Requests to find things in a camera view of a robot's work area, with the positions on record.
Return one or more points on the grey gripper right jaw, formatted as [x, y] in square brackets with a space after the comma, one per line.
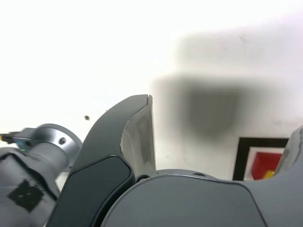
[189, 203]

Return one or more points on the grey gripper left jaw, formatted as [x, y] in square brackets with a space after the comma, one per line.
[101, 142]

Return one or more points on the yellow cube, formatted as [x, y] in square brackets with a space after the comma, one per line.
[270, 175]

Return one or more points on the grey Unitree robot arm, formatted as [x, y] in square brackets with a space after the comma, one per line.
[35, 153]

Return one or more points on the black tape square outline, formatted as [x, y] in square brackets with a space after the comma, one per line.
[241, 160]

